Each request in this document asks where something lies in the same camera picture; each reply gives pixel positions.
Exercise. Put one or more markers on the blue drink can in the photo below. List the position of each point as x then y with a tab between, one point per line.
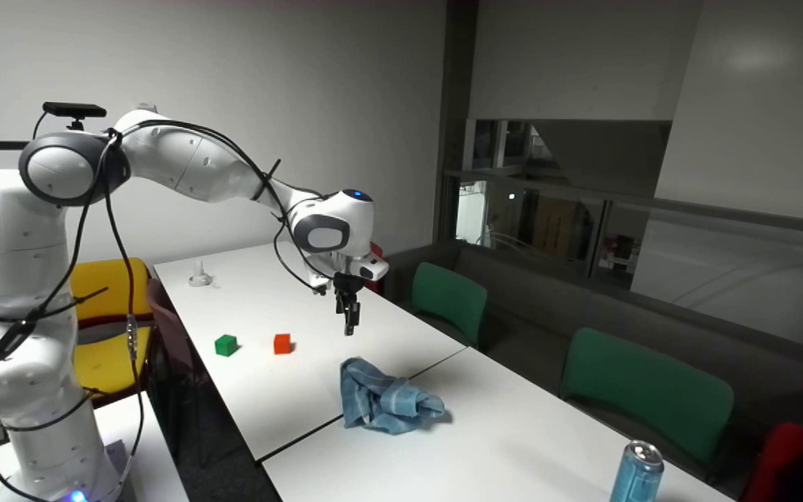
636	476

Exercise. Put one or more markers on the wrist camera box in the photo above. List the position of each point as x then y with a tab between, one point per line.
373	268

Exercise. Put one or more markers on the red block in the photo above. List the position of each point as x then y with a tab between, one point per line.
284	345

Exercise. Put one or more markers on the red chair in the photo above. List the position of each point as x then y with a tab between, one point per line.
783	463

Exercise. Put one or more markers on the glass railing with handrail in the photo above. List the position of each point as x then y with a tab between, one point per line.
663	207

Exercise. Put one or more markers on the blue striped cloth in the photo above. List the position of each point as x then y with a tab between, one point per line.
388	401

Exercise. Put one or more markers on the black camera on stand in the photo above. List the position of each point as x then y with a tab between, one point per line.
75	109

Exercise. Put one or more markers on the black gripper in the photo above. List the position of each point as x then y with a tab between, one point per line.
351	290

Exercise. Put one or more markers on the green chair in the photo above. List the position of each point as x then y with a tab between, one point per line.
447	296
655	391

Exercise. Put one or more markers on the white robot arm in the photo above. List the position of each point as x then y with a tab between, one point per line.
13	232

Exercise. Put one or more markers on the green block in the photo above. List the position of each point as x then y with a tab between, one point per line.
228	348

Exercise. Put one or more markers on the small clear table object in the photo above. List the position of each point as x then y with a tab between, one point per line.
203	276

